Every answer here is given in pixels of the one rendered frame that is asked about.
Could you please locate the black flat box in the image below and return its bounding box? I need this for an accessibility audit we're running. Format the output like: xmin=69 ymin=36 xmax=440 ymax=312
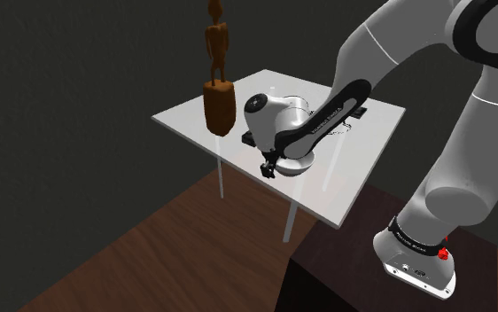
xmin=241 ymin=130 xmax=260 ymax=148

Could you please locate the brown wooden figure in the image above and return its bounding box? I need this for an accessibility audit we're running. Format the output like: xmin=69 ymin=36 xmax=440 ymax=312
xmin=202 ymin=0 xmax=237 ymax=138

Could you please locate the white table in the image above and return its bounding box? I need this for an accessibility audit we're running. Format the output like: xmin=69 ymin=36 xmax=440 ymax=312
xmin=151 ymin=68 xmax=407 ymax=244

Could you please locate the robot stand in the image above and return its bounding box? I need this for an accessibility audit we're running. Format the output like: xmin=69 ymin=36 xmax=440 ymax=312
xmin=274 ymin=183 xmax=498 ymax=312

